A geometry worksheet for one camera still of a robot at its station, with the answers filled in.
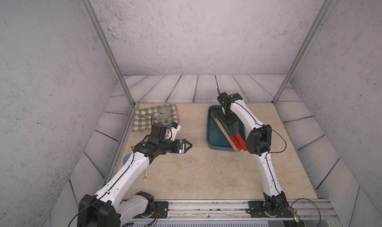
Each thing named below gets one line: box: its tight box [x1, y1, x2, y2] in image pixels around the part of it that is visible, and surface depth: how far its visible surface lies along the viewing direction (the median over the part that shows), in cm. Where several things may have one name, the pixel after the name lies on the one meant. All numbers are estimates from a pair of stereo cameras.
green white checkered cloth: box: [131, 103, 178, 133], surface depth 113 cm
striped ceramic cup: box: [152, 106, 172, 121], surface depth 109 cm
